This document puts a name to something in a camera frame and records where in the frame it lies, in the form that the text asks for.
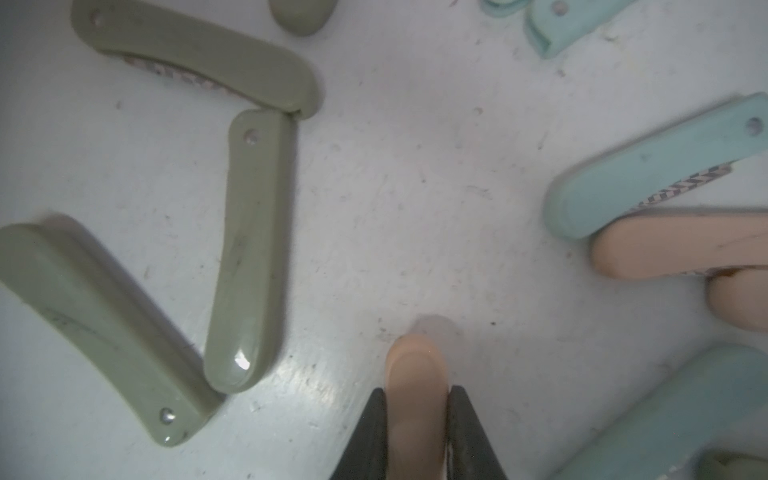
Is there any mint knife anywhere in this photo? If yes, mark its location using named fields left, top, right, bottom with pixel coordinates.
left=552, top=345, right=767, bottom=479
left=479, top=0, right=530, bottom=18
left=543, top=92, right=767, bottom=240

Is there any mint knife centre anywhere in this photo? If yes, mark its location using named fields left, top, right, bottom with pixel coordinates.
left=543, top=92, right=767, bottom=240

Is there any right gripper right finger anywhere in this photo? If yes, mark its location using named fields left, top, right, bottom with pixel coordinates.
left=446, top=385, right=507, bottom=480

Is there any mint knife angled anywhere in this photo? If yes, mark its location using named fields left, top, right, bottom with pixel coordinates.
left=524, top=0, right=633, bottom=59

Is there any olive knife horizontal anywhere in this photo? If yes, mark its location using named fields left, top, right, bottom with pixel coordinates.
left=70, top=1, right=321, bottom=119

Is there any mint knife left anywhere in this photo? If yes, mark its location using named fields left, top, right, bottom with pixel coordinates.
left=479, top=0, right=530, bottom=18

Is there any mint knife lower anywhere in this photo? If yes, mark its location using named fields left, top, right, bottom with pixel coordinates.
left=552, top=345, right=767, bottom=479

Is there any olive knife vertical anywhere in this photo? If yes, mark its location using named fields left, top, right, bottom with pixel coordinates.
left=204, top=110, right=296, bottom=395

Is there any olive knife upright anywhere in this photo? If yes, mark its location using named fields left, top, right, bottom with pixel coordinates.
left=268, top=0, right=338, bottom=37

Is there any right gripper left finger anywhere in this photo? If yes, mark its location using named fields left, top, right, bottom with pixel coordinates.
left=330, top=388, right=388, bottom=480

